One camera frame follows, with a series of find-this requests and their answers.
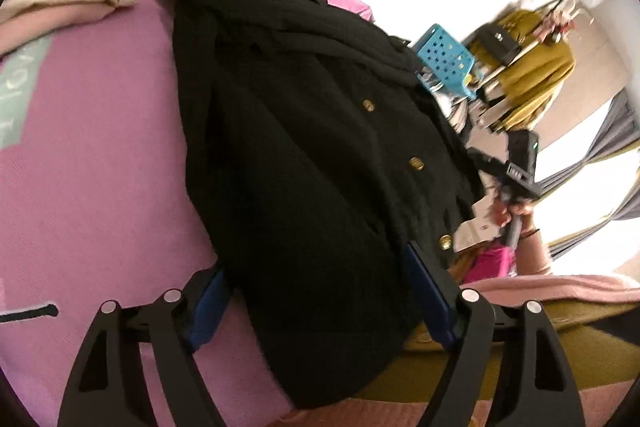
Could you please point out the white crumpled cloth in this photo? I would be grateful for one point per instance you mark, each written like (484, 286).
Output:
(475, 227)

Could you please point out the person's mustard garment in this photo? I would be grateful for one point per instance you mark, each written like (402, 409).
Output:
(600, 357)

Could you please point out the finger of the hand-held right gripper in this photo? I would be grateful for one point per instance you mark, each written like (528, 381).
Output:
(487, 162)

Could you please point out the teal plastic basket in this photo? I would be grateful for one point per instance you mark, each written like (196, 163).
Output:
(445, 57)

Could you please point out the black wrist band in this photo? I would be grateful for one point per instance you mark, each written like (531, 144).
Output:
(531, 234)

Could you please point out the hanging mustard garment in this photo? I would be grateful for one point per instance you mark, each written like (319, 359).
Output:
(535, 77)

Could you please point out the magenta bag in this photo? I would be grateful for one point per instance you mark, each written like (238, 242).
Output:
(490, 262)

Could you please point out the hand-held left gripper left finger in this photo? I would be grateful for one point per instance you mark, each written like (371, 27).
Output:
(207, 307)

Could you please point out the black handbag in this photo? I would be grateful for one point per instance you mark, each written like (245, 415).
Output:
(500, 42)

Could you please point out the pink printed bed sheet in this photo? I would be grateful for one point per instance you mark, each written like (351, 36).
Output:
(100, 207)

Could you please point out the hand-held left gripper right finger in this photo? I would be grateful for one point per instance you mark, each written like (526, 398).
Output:
(430, 292)

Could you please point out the person's right forearm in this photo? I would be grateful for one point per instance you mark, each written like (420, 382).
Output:
(535, 257)

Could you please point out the grey curtain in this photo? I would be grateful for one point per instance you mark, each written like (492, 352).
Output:
(617, 117)

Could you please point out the black buttoned jacket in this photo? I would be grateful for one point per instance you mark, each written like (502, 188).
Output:
(310, 182)

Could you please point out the person's pink knit sweater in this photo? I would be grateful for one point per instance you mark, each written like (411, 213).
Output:
(575, 289)

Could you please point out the pink folded cloth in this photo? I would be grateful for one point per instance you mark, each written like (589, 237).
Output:
(50, 24)

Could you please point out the person's right hand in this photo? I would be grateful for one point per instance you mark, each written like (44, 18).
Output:
(525, 212)

